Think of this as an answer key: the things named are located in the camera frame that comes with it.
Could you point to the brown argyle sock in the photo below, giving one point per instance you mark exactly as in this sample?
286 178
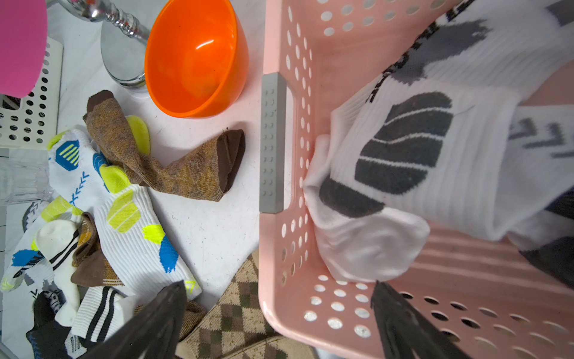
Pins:
236 327

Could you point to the pink plastic goblet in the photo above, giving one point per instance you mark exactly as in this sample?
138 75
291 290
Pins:
23 45

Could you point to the white sock grey pattern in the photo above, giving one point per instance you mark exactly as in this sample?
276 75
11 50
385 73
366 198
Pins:
425 141

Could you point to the white sock thin stripes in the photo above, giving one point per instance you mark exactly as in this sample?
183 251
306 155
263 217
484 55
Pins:
58 241

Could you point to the black sock white logo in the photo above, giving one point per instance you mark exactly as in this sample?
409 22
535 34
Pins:
47 337

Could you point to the white sock black stripes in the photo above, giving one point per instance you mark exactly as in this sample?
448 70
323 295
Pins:
102 312

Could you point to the orange plastic bowl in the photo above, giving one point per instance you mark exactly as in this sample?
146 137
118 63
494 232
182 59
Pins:
197 59

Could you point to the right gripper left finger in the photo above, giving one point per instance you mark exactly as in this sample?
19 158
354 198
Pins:
153 332

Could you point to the clear drinking glass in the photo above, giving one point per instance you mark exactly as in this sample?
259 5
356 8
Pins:
24 176

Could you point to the pink plastic basket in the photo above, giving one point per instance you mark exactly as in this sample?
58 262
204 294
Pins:
484 297

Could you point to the chrome cup holder stand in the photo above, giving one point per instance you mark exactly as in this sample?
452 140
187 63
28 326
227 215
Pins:
126 27

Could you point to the white sock yellow blue patches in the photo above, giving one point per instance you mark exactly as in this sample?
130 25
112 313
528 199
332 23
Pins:
131 236

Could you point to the yellow brown plaid sock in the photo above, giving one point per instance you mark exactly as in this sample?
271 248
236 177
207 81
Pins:
92 269

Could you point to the white plastic basket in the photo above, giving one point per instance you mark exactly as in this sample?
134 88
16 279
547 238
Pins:
35 122

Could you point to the brown long sock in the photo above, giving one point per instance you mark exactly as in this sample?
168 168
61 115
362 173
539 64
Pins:
205 172

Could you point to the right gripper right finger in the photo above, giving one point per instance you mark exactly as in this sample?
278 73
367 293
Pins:
404 332

